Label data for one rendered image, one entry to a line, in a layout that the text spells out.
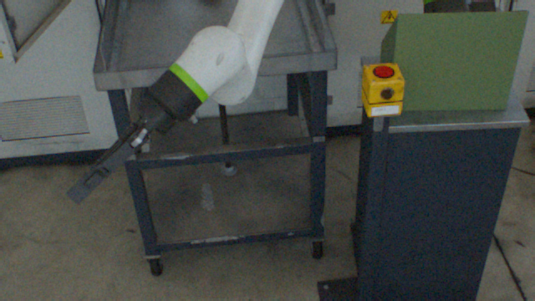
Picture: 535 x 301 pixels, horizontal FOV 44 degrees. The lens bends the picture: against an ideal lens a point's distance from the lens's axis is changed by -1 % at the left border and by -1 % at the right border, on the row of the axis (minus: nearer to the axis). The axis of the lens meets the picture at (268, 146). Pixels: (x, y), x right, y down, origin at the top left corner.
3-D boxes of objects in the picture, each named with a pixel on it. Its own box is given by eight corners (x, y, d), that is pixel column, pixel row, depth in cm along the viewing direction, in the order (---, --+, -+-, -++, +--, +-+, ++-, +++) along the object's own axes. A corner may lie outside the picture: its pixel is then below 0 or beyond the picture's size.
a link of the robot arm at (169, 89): (161, 64, 129) (168, 66, 120) (203, 107, 132) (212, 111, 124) (139, 87, 128) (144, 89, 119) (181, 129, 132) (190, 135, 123)
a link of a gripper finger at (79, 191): (104, 177, 124) (105, 178, 123) (78, 204, 123) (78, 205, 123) (93, 166, 123) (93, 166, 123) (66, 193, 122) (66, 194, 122)
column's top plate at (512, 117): (492, 56, 186) (493, 50, 185) (528, 127, 162) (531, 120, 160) (359, 62, 186) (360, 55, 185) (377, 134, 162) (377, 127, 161)
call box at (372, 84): (401, 116, 156) (405, 79, 149) (368, 119, 155) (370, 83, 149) (393, 96, 162) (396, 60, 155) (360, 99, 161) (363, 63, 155)
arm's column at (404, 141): (452, 235, 232) (489, 58, 185) (474, 306, 209) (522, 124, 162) (353, 240, 233) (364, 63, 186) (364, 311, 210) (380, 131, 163)
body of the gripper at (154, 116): (180, 124, 123) (145, 160, 122) (174, 119, 131) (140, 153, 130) (151, 94, 120) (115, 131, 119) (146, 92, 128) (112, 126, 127)
